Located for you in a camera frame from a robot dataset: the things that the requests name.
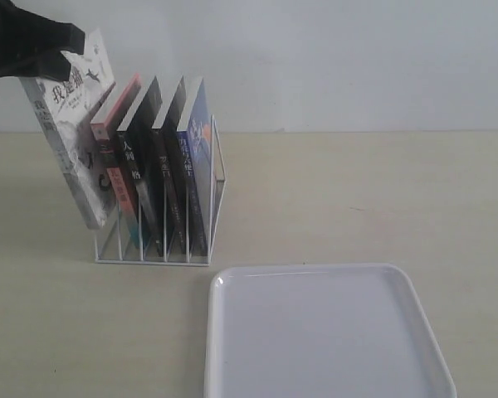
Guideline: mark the white grey cat book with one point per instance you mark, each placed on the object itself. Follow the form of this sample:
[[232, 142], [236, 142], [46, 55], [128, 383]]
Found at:
[[64, 111]]

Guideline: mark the dark brown patterned book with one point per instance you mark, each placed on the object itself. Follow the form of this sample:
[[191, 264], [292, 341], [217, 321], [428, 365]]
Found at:
[[170, 159]]

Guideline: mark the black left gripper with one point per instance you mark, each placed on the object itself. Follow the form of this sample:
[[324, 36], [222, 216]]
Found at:
[[31, 45]]

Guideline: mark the white wire book rack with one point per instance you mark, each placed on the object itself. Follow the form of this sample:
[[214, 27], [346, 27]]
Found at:
[[113, 244]]

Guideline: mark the black white-lettered book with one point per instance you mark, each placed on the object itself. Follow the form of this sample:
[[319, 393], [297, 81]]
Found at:
[[134, 133]]

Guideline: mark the blue moon cover book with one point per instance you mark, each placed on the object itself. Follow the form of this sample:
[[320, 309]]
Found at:
[[194, 135]]

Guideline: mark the red pink spine book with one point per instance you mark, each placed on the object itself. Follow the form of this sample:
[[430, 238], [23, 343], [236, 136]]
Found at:
[[104, 126]]

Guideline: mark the white plastic tray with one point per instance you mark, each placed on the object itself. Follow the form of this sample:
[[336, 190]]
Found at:
[[354, 330]]

